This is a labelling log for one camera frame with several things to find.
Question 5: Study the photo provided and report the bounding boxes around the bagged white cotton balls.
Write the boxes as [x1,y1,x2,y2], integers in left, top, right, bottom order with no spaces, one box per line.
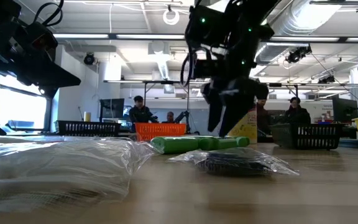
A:
[0,135,160,217]

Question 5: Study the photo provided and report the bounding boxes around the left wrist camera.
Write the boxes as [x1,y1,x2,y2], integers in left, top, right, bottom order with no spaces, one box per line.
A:
[31,21,59,62]

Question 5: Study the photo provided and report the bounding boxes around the black ceiling camera rig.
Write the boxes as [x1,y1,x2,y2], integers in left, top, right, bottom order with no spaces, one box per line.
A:
[286,46,313,65]

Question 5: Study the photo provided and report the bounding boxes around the black ceiling camera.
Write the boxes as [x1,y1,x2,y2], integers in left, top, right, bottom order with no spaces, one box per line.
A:
[83,52,96,66]

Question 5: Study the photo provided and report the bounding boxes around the silver ceiling duct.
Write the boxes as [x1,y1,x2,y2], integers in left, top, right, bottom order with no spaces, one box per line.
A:
[253,0,356,66]

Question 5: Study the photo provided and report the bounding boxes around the black plastic basket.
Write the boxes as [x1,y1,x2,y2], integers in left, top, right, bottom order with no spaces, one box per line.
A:
[270,123,345,151]
[54,120,122,138]

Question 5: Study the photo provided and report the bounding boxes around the orange plastic basket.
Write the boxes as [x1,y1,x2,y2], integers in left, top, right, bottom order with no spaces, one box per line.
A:
[134,122,188,142]

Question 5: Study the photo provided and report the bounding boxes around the white cable coil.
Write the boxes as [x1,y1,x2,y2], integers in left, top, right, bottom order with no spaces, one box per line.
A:
[162,8,180,26]

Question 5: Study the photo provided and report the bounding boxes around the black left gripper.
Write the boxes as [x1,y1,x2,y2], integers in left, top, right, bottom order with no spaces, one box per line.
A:
[0,18,82,90]

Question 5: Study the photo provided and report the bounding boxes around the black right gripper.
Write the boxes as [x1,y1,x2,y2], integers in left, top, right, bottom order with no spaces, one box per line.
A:
[185,4,275,138]

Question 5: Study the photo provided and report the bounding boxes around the person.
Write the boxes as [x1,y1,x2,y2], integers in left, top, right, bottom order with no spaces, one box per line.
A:
[161,111,179,124]
[282,96,312,125]
[255,98,272,139]
[128,95,160,133]

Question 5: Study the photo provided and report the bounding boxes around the white blue wipes canister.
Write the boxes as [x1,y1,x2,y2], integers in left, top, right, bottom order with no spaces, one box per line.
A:
[227,105,259,145]

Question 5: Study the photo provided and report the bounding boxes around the black computer monitor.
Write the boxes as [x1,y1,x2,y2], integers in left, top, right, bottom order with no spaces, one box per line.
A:
[99,98,126,119]
[331,96,358,124]

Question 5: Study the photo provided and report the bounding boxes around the bagged black hair ties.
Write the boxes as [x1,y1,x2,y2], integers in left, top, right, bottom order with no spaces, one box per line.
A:
[166,147,300,177]

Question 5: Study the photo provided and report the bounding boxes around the green toy pieces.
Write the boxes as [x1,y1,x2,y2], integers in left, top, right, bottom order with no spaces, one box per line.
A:
[236,136,250,148]

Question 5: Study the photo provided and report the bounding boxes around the small green bottle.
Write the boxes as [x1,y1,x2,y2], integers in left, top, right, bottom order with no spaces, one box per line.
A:
[150,136,200,155]
[197,136,222,151]
[218,138,239,149]

